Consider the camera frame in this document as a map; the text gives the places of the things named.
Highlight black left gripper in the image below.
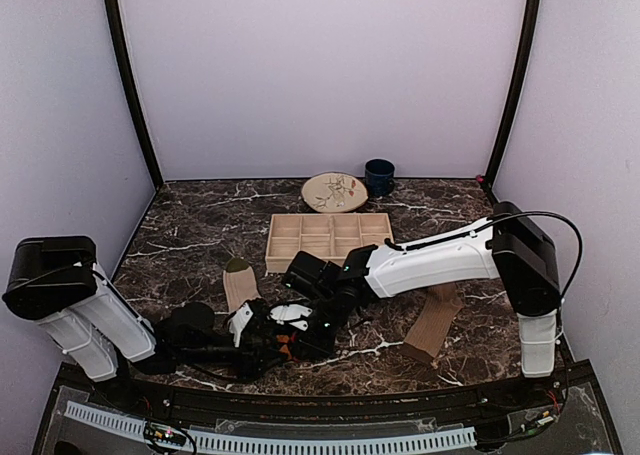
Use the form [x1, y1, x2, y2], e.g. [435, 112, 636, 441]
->
[176, 331, 289, 380]

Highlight black argyle sock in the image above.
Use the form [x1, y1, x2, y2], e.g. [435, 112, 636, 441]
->
[268, 315, 317, 362]

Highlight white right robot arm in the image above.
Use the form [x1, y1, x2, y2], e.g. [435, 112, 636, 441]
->
[282, 202, 563, 409]

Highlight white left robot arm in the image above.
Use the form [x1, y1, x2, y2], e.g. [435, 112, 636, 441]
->
[2, 236, 286, 411]

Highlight wooden compartment tray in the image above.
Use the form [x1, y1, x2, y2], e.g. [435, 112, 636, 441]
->
[265, 213, 394, 274]

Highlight beige striped sock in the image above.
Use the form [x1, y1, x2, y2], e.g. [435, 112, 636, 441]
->
[222, 258, 261, 315]

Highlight patterned ceramic plate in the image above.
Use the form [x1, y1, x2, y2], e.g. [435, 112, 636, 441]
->
[301, 172, 368, 213]

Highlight tan plain sock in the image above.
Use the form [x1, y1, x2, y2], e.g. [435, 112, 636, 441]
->
[400, 283, 464, 364]

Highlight dark blue mug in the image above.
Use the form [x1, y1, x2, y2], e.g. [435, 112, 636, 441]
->
[365, 159, 395, 198]

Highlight white slotted cable duct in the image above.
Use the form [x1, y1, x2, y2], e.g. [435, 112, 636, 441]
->
[64, 401, 477, 455]

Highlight left black corner post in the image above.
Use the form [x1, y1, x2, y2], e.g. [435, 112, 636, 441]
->
[104, 0, 164, 191]

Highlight black corner post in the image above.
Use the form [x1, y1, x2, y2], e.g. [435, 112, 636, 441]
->
[481, 0, 541, 192]
[104, 0, 164, 191]

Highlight right black corner post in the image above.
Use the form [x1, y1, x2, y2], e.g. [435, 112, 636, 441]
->
[481, 0, 541, 192]

